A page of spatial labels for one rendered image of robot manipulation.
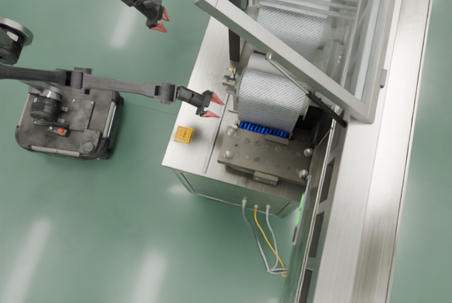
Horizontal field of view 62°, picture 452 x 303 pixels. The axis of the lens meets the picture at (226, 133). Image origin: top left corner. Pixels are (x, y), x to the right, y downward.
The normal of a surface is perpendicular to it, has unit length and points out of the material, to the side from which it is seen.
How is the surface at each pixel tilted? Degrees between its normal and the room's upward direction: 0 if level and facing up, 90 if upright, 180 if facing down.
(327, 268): 0
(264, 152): 0
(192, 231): 0
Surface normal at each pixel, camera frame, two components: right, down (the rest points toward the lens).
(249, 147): -0.04, -0.29
